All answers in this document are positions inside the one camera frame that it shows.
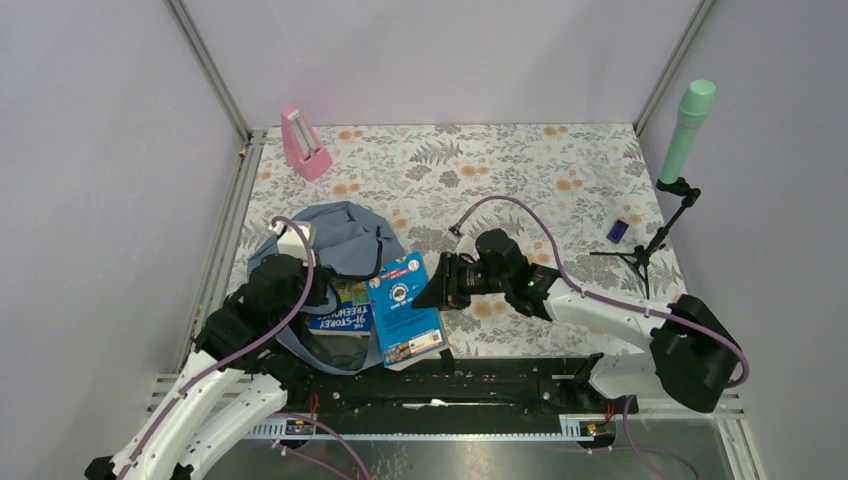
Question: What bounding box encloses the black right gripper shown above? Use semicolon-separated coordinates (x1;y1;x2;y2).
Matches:
412;251;510;311

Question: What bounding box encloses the blue round package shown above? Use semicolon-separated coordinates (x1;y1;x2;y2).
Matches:
366;252;449;371

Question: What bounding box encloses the blue treehouse book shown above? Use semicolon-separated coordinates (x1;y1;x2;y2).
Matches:
306;280;374;337

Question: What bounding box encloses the blue student backpack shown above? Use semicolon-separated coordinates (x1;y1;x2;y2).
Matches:
246;201;458;377

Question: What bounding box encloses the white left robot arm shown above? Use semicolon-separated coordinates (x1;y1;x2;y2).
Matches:
84;252;321;479

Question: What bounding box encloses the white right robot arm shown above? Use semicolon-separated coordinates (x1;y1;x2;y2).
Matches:
412;229;742;413

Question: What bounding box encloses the purple toy brick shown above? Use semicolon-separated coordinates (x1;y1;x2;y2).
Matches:
606;219;630;244

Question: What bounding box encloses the pink metronome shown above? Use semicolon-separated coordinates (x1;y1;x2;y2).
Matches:
281;106;333;182

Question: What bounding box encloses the black tripod stand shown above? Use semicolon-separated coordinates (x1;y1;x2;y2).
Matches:
589;177;701;300

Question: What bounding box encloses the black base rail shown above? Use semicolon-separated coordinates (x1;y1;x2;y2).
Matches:
259;354;638;436

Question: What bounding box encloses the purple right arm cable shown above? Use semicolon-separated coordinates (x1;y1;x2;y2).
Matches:
447;195;751;480

